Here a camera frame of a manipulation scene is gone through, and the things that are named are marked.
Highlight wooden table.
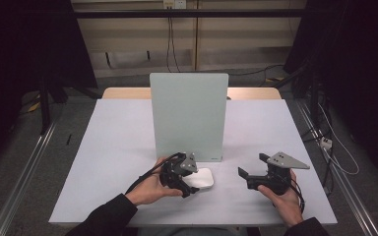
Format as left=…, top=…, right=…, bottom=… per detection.
left=101, top=87, right=283, bottom=101

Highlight right hand-held gripper black cable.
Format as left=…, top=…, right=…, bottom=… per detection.
left=277, top=175, right=306, bottom=214

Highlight black metal stand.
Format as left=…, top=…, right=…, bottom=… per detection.
left=274, top=63, right=334, bottom=198
left=37, top=75, right=69, bottom=136

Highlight white table cover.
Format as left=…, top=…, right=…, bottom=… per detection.
left=48, top=98, right=339, bottom=227

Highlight black horizontal bar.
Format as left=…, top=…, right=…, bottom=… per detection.
left=73, top=8, right=309, bottom=20

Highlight frosted glass whiteboard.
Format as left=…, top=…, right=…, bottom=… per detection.
left=149, top=72, right=230, bottom=163

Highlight white power strip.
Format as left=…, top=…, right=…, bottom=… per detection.
left=319, top=137, right=334, bottom=150

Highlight person's right hand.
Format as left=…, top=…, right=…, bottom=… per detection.
left=257, top=169, right=307, bottom=228

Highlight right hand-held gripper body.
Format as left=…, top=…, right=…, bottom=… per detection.
left=245, top=150, right=311, bottom=197

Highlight person's left hand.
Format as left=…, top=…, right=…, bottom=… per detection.
left=124, top=155, right=184, bottom=207

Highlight aluminium floor rail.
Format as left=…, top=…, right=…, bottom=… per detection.
left=295, top=99, right=378, bottom=236
left=0, top=121, right=57, bottom=236

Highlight white wall outlet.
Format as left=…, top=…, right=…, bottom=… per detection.
left=162, top=0, right=188, bottom=10

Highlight black wall cables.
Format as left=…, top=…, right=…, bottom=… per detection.
left=165, top=16, right=182, bottom=74

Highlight hand-held gripper black cable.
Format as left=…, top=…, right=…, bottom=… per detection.
left=125, top=151, right=187, bottom=195
left=277, top=175, right=306, bottom=214

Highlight white floor cable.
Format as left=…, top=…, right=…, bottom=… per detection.
left=318, top=103, right=360, bottom=176

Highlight white board eraser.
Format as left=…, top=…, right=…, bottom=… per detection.
left=181, top=167, right=216, bottom=190

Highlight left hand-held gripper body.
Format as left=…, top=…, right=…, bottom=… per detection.
left=158, top=151, right=200, bottom=198

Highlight left hand-held gripper black cable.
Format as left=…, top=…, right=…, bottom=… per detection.
left=125, top=151, right=187, bottom=195

